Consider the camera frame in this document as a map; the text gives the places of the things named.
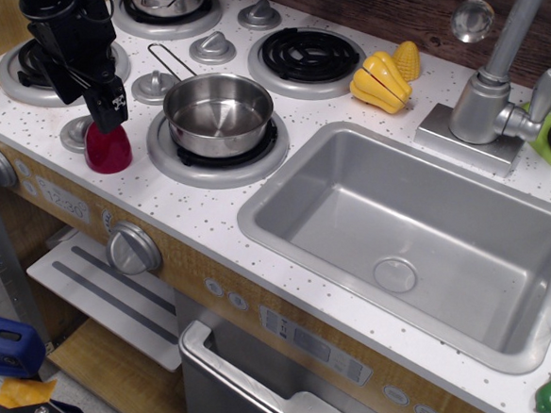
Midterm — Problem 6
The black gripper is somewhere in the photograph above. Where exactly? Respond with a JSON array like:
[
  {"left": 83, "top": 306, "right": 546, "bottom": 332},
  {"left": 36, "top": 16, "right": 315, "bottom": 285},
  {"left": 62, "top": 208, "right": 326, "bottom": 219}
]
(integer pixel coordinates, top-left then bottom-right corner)
[{"left": 28, "top": 10, "right": 128, "bottom": 134}]

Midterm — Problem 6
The red toy sweet potato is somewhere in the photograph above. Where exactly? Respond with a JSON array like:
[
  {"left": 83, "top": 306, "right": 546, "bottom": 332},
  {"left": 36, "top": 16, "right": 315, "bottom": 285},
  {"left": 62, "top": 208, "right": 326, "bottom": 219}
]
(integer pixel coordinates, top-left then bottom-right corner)
[{"left": 84, "top": 123, "right": 133, "bottom": 174}]

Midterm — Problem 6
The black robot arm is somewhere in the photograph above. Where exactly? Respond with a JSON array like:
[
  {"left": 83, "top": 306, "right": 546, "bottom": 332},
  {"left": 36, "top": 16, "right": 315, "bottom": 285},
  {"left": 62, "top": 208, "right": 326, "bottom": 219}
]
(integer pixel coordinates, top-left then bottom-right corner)
[{"left": 19, "top": 0, "right": 128, "bottom": 134}]

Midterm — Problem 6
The grey stove knob centre-left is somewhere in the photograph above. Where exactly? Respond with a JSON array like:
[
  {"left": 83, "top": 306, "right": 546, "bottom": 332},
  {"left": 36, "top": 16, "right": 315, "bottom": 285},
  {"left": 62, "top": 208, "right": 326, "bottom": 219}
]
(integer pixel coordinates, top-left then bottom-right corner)
[{"left": 131, "top": 71, "right": 176, "bottom": 106}]

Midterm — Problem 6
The grey stove knob front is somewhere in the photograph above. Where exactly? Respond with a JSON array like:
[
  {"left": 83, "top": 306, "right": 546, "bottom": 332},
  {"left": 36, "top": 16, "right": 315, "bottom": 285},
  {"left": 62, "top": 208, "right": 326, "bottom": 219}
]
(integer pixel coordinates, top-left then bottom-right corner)
[{"left": 59, "top": 115, "right": 93, "bottom": 154}]

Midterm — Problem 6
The front left stove burner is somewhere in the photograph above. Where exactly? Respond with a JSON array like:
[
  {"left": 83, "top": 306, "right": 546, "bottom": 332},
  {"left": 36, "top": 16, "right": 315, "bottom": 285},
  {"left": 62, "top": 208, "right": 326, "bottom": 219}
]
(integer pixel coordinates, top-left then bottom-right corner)
[{"left": 0, "top": 33, "right": 133, "bottom": 114}]

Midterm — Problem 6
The stove burner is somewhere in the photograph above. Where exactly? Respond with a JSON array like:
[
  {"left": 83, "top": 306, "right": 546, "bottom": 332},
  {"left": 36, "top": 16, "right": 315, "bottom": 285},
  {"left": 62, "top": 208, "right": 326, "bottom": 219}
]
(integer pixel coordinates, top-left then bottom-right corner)
[
  {"left": 0, "top": 33, "right": 133, "bottom": 114},
  {"left": 146, "top": 111, "right": 290, "bottom": 190},
  {"left": 247, "top": 27, "right": 365, "bottom": 101},
  {"left": 112, "top": 0, "right": 222, "bottom": 41}
]

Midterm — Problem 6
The grey stove knob middle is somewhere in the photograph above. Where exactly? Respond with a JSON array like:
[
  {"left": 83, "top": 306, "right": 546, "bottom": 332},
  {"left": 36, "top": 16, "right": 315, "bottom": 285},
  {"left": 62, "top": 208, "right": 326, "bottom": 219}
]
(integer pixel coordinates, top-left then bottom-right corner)
[{"left": 189, "top": 31, "right": 236, "bottom": 65}]

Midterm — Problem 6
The back left stove burner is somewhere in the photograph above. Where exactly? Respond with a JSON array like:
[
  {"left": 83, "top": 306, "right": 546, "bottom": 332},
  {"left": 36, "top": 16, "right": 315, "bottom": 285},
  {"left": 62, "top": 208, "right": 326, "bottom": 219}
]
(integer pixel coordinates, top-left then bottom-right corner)
[{"left": 112, "top": 0, "right": 222, "bottom": 41}]

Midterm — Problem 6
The front right stove burner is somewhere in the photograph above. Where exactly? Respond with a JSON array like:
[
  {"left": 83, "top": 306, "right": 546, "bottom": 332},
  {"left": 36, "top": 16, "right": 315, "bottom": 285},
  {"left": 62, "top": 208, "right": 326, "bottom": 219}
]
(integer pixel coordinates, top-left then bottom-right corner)
[{"left": 146, "top": 111, "right": 290, "bottom": 190}]

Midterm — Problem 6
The grey stove knob back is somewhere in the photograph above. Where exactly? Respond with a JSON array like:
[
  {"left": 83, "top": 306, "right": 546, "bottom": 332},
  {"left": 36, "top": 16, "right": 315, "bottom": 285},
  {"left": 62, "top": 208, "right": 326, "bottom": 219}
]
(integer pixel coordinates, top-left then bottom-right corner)
[{"left": 238, "top": 0, "right": 282, "bottom": 31}]

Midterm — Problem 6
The back right stove burner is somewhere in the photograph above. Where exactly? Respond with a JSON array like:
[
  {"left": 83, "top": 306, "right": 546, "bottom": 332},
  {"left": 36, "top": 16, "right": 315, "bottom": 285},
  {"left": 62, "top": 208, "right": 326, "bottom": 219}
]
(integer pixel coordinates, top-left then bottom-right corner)
[{"left": 247, "top": 27, "right": 365, "bottom": 101}]

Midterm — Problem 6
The small steel pot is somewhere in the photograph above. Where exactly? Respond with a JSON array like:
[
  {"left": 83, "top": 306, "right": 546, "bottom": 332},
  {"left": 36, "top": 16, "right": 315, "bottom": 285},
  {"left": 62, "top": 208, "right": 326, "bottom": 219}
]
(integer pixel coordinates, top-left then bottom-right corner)
[{"left": 131, "top": 0, "right": 204, "bottom": 18}]

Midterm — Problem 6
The large oven dial right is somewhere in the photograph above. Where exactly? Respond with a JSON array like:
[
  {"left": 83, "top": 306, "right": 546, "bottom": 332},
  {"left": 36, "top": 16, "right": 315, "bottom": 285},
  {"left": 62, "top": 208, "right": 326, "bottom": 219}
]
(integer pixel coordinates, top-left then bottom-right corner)
[{"left": 106, "top": 221, "right": 162, "bottom": 275}]

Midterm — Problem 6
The white oven shelf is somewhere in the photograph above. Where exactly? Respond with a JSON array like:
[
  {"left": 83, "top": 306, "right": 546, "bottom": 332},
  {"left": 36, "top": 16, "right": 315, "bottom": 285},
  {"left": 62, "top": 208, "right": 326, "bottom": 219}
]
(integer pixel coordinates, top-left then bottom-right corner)
[{"left": 27, "top": 233, "right": 181, "bottom": 372}]

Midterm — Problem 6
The blue clamp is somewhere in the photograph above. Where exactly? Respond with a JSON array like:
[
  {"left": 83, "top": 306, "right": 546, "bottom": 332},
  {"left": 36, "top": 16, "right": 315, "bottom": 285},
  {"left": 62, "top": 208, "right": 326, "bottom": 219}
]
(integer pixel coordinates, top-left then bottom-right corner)
[{"left": 0, "top": 317, "right": 47, "bottom": 378}]

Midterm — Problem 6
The yellow toy bell pepper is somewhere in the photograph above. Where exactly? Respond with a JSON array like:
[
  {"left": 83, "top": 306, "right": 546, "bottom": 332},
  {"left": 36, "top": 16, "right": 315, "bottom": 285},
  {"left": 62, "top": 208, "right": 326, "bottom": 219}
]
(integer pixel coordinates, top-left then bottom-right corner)
[{"left": 349, "top": 51, "right": 412, "bottom": 114}]

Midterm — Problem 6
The silver dishwasher door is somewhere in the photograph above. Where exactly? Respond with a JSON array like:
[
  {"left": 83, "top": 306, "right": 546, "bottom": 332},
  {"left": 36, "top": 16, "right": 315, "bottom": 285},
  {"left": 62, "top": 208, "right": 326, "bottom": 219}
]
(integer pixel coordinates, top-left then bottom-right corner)
[{"left": 179, "top": 320, "right": 376, "bottom": 413}]

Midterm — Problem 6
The yellow toy corn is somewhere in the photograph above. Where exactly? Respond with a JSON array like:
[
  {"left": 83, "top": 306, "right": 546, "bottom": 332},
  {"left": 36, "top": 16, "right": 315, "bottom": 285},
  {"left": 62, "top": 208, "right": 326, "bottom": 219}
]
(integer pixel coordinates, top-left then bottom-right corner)
[{"left": 392, "top": 41, "right": 422, "bottom": 82}]

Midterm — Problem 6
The dishwasher control panel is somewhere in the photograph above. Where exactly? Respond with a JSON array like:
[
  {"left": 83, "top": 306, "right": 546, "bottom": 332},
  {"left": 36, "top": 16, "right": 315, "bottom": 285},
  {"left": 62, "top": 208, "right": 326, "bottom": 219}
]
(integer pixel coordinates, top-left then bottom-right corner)
[{"left": 259, "top": 305, "right": 374, "bottom": 387}]

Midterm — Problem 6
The hanging clear ladle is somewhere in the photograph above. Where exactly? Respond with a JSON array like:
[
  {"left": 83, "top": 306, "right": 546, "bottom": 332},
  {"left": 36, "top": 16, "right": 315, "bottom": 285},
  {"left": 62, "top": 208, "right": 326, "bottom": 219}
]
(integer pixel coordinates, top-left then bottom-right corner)
[{"left": 450, "top": 0, "right": 495, "bottom": 43}]

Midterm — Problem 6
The silver toy faucet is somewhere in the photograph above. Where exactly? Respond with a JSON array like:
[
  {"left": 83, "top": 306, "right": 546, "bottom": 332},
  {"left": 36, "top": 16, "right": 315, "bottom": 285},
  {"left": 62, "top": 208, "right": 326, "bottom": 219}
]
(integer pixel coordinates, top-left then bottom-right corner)
[{"left": 414, "top": 0, "right": 551, "bottom": 177}]

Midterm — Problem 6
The grey toy sink basin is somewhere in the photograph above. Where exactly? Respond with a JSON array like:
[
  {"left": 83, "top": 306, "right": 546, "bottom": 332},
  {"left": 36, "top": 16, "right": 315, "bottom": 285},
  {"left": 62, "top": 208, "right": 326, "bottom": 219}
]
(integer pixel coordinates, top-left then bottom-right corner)
[{"left": 238, "top": 122, "right": 551, "bottom": 374}]

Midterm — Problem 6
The steel pan with wire handle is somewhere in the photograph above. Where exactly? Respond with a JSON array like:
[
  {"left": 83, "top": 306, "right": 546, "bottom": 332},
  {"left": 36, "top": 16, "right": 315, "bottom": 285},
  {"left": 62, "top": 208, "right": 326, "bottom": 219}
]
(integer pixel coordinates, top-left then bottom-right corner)
[{"left": 148, "top": 50, "right": 274, "bottom": 159}]

